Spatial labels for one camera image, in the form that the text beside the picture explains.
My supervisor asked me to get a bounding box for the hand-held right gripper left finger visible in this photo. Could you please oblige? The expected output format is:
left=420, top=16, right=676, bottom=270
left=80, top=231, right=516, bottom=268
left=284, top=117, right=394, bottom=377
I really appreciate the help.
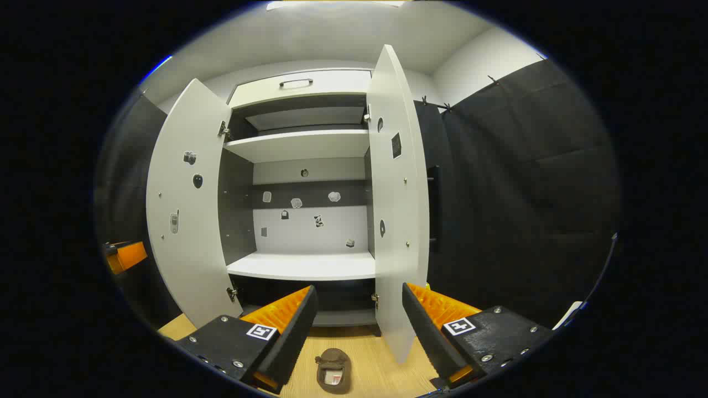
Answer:
left=174, top=285, right=320, bottom=394

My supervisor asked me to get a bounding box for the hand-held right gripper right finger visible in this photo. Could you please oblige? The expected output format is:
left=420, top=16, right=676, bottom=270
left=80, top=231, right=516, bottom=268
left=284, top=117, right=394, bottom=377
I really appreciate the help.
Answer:
left=402, top=282, right=555, bottom=390

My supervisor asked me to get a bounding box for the brown fuzzy shoe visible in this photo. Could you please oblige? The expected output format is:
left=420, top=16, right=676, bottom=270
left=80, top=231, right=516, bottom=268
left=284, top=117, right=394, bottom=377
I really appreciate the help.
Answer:
left=315, top=348, right=352, bottom=394

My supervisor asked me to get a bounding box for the white shoe cabinet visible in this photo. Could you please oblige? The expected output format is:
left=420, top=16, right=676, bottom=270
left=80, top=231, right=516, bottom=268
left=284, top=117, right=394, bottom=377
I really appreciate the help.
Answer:
left=218, top=67, right=382, bottom=338

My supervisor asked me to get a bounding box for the white cabinet drawer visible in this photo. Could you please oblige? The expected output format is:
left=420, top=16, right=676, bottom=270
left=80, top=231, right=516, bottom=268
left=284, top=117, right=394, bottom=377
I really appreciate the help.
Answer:
left=228, top=69, right=372, bottom=109

